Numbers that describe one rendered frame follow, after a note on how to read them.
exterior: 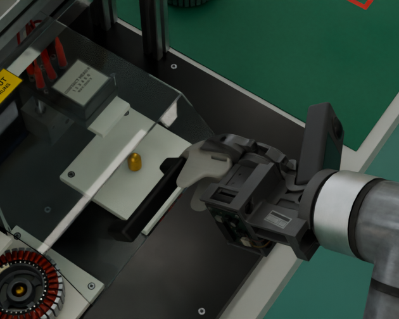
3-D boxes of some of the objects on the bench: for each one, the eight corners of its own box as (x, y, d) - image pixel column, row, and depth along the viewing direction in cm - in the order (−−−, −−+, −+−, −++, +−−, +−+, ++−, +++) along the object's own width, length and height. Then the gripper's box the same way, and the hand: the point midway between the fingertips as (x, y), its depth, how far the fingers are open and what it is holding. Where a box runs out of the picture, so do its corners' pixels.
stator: (82, 281, 121) (78, 269, 118) (34, 353, 116) (30, 343, 113) (11, 243, 124) (6, 231, 121) (-38, 312, 119) (-45, 302, 116)
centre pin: (33, 295, 120) (30, 287, 118) (23, 306, 119) (19, 299, 117) (21, 287, 121) (18, 279, 119) (12, 299, 120) (8, 290, 118)
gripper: (286, 217, 80) (126, 172, 95) (321, 280, 85) (164, 228, 100) (337, 147, 84) (175, 114, 98) (367, 212, 89) (209, 172, 103)
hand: (193, 155), depth 99 cm, fingers closed, pressing on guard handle
